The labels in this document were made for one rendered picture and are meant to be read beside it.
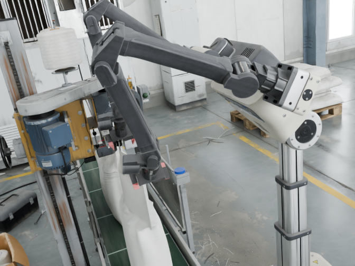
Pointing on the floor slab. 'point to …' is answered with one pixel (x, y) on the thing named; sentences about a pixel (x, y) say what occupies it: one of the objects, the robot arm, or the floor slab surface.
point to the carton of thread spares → (13, 249)
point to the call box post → (187, 218)
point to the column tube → (18, 49)
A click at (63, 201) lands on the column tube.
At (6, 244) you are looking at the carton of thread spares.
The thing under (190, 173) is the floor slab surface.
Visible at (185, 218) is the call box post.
